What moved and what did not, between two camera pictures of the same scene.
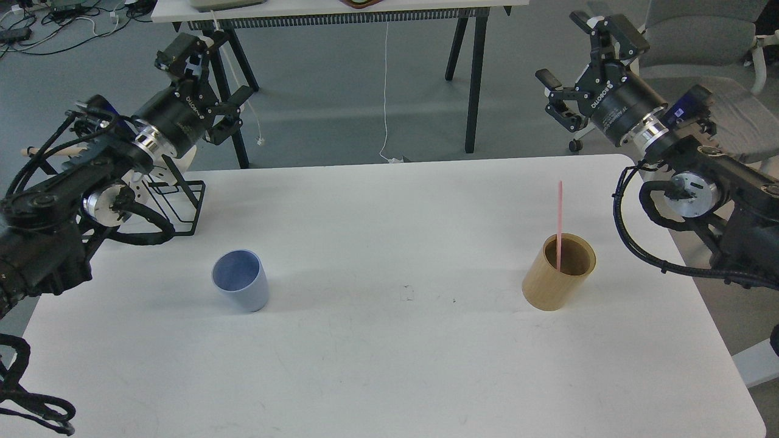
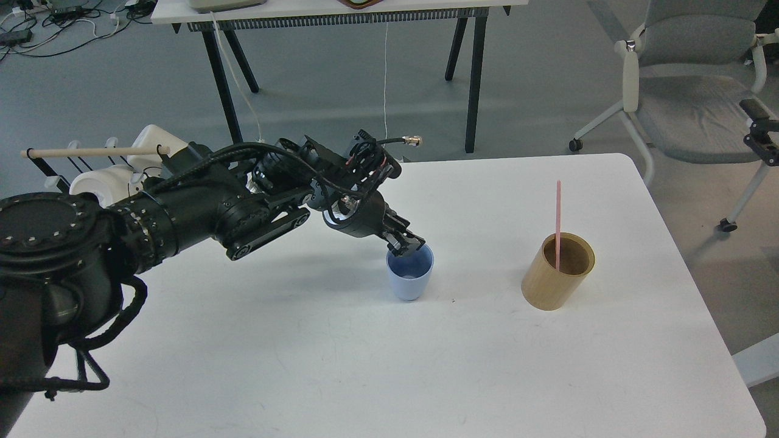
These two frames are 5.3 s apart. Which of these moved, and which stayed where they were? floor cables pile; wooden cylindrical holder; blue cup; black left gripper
Moved: blue cup; black left gripper
Stayed: floor cables pile; wooden cylindrical holder
